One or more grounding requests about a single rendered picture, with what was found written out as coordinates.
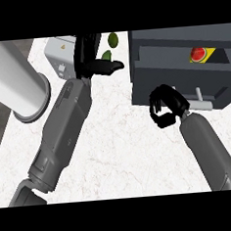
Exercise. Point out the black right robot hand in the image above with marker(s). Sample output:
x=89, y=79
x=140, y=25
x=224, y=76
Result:
x=169, y=103

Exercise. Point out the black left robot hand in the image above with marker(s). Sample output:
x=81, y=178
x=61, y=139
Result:
x=91, y=64

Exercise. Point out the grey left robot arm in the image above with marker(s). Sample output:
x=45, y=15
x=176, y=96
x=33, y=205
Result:
x=58, y=138

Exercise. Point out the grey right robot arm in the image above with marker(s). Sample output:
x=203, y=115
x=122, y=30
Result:
x=208, y=149

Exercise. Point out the white cylindrical cup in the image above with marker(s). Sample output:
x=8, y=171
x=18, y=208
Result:
x=14, y=79

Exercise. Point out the green vegetable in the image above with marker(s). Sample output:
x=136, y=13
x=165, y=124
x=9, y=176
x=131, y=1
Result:
x=113, y=39
x=107, y=55

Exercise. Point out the pale grey appliance box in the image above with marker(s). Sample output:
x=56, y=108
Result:
x=61, y=56

